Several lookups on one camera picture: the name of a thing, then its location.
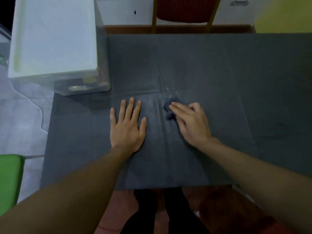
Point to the person's right hand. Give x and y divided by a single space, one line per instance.
195 126

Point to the person's left hand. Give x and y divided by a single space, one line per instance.
126 134

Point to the blue cloth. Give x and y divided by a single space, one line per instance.
168 110

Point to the clear plastic storage bin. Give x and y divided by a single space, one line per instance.
103 65

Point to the person's right forearm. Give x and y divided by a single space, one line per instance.
268 182

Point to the person's left forearm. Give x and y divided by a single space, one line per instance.
68 199

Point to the person's black shorts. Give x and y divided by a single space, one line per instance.
146 216

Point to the white table leg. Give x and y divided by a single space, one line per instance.
243 193

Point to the green chair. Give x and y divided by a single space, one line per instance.
8 182

